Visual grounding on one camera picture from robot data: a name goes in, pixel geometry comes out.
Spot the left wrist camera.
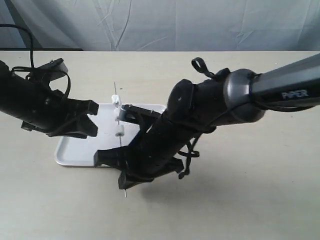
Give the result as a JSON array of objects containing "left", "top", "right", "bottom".
[{"left": 34, "top": 58, "right": 68, "bottom": 84}]

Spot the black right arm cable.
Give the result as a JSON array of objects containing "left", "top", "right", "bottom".
[{"left": 178, "top": 56, "right": 218, "bottom": 180}]

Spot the white marshmallow piece top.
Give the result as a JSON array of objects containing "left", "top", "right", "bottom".
[{"left": 111, "top": 94, "right": 122, "bottom": 108}]

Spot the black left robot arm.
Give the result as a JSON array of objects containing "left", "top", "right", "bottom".
[{"left": 0, "top": 58, "right": 99, "bottom": 139}]

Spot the white marshmallow piece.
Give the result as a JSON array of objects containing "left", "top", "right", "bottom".
[
  {"left": 111, "top": 94, "right": 122, "bottom": 108},
  {"left": 113, "top": 108, "right": 121, "bottom": 122},
  {"left": 115, "top": 124, "right": 125, "bottom": 137}
]

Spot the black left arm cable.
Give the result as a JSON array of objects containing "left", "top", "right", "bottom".
[{"left": 0, "top": 23, "right": 36, "bottom": 70}]

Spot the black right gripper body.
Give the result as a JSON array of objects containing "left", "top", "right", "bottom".
[{"left": 121, "top": 117, "right": 198, "bottom": 180}]

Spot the white marshmallow piece bottom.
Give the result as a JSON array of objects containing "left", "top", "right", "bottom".
[{"left": 115, "top": 124, "right": 125, "bottom": 137}]

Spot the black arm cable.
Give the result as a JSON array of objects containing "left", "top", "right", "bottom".
[
  {"left": 178, "top": 56, "right": 218, "bottom": 180},
  {"left": 0, "top": 23, "right": 36, "bottom": 70}
]

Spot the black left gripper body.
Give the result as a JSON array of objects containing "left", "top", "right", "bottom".
[{"left": 14, "top": 74, "right": 83, "bottom": 137}]

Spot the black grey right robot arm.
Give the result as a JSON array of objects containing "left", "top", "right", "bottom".
[{"left": 93, "top": 54, "right": 320, "bottom": 190}]

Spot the white rectangular plastic tray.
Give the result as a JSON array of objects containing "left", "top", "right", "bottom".
[{"left": 55, "top": 103, "right": 140, "bottom": 168}]

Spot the thin metal skewer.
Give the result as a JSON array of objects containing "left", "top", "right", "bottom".
[{"left": 113, "top": 81, "right": 128, "bottom": 198}]

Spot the blue-grey backdrop cloth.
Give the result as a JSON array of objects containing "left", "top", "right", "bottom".
[{"left": 0, "top": 0, "right": 320, "bottom": 51}]

